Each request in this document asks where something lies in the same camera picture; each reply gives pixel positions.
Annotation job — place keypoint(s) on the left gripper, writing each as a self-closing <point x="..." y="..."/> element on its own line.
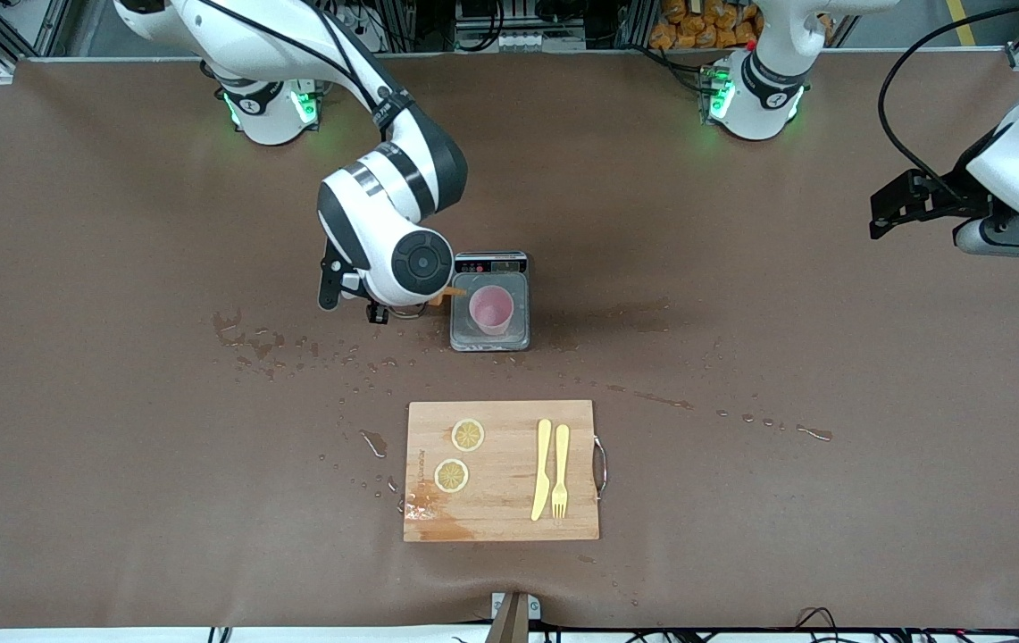
<point x="945" y="197"/>

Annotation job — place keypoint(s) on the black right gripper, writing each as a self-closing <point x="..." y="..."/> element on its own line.
<point x="373" y="313"/>

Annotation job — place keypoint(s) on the clear sauce bottle orange cap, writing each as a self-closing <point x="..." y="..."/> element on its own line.
<point x="455" y="291"/>

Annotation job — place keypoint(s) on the pink plastic cup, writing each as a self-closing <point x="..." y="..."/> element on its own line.
<point x="491" y="308"/>

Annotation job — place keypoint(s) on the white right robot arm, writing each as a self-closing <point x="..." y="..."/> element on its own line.
<point x="277" y="36"/>

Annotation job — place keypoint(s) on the silver digital kitchen scale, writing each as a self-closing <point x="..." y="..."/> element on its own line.
<point x="491" y="344"/>

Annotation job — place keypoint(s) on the dried lemon slice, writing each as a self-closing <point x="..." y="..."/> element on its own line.
<point x="451" y="475"/>
<point x="468" y="435"/>

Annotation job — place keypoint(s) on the brown table cover sheet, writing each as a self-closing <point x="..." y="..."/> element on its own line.
<point x="741" y="313"/>

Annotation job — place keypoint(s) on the yellow plastic knife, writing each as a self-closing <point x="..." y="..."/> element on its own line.
<point x="542" y="473"/>

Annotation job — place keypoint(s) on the yellow plastic fork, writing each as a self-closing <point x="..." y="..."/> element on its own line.
<point x="561" y="464"/>

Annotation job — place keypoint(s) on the white power strip black plugs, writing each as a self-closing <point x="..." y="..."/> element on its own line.
<point x="366" y="40"/>

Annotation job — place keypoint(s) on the orange snack packets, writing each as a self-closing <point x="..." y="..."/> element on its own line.
<point x="688" y="27"/>

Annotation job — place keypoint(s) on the long white power strip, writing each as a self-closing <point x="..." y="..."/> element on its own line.
<point x="518" y="40"/>

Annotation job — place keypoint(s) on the metal table edge bracket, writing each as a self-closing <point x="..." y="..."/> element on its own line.
<point x="513" y="625"/>

